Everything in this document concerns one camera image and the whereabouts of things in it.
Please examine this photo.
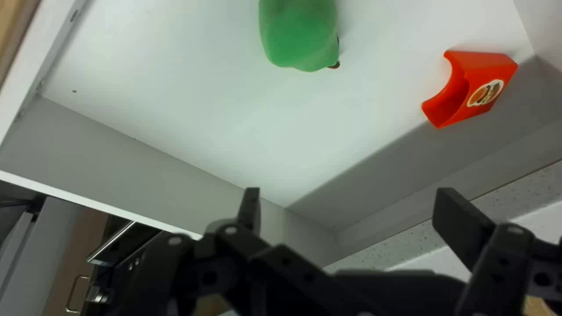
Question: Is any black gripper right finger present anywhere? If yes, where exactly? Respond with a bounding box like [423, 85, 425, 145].
[434, 185, 562, 316]

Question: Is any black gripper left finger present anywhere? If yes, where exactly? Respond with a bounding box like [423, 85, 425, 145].
[116, 185, 330, 316]

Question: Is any green toy pear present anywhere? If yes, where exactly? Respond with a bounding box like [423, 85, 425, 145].
[258, 0, 342, 73]

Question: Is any orange curved toy piece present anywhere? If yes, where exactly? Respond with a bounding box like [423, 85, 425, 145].
[420, 48, 520, 129]

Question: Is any metal cabinet handle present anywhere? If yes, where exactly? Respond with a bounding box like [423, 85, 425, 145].
[65, 273, 93, 316]

